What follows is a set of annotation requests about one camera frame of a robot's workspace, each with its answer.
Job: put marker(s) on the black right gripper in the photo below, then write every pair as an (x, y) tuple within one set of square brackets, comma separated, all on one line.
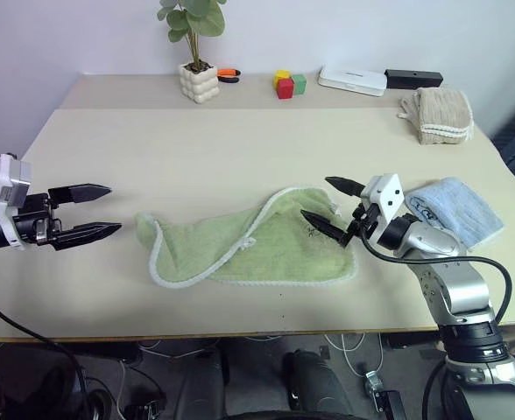
[(364, 216)]

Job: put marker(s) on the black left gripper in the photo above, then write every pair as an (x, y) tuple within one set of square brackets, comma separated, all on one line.
[(36, 219)]

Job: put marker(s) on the light green towel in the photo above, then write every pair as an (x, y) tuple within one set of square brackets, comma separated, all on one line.
[(275, 258)]

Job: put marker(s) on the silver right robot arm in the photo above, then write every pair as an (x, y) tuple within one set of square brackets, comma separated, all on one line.
[(459, 280)]

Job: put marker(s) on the folded light blue towel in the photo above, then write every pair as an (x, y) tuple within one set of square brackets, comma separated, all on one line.
[(459, 210)]

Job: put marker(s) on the folded beige towel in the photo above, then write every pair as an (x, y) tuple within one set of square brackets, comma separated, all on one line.
[(441, 114)]

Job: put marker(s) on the flat white box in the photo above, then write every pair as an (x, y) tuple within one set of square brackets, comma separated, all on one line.
[(349, 80)]

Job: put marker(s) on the green cube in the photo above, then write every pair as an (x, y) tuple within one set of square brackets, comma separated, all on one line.
[(300, 84)]

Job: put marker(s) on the red cube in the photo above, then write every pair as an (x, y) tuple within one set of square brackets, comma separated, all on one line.
[(285, 89)]

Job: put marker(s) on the yellow cube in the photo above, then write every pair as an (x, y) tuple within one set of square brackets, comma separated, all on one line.
[(281, 75)]

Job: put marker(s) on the long black box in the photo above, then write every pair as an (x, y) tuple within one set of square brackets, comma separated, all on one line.
[(415, 79)]

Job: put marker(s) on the green plant in white pot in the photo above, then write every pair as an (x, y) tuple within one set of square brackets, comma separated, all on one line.
[(198, 85)]

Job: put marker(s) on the dark rounded shape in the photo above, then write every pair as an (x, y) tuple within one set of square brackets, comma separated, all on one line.
[(314, 380)]

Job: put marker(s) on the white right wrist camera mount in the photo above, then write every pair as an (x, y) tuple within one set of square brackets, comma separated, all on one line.
[(389, 192)]

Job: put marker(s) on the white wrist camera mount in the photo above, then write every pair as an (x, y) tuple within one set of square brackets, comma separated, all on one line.
[(5, 175), (389, 192)]

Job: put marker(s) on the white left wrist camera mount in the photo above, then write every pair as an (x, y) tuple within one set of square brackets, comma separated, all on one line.
[(5, 175)]

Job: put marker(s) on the small metal bracket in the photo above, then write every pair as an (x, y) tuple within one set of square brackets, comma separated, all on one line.
[(373, 382)]

